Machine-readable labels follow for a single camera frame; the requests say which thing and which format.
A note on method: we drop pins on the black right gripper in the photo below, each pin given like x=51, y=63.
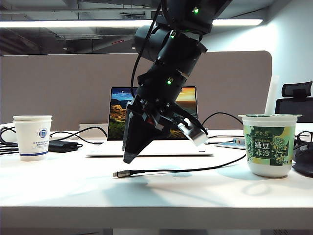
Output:
x=151, y=115

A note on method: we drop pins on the black mesh office chair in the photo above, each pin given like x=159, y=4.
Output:
x=293, y=107

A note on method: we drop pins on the grey-brown desk partition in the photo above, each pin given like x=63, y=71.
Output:
x=61, y=85

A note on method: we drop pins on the green white dessert cup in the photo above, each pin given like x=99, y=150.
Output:
x=269, y=169

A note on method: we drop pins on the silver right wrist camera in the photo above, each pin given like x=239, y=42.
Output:
x=195, y=137

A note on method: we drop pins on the black power adapter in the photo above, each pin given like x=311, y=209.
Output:
x=62, y=147

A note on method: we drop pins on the white laptop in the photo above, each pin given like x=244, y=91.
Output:
x=185, y=149

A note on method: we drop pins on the white paper cup blue logo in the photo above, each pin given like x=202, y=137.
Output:
x=31, y=142

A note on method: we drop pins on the white drinking straw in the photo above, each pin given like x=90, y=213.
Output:
x=271, y=98

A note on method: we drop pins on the flat blue white booklet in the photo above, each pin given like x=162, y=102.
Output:
x=228, y=146

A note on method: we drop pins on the long ceiling light strip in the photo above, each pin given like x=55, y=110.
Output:
x=73, y=23

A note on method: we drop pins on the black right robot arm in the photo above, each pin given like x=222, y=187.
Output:
x=176, y=56

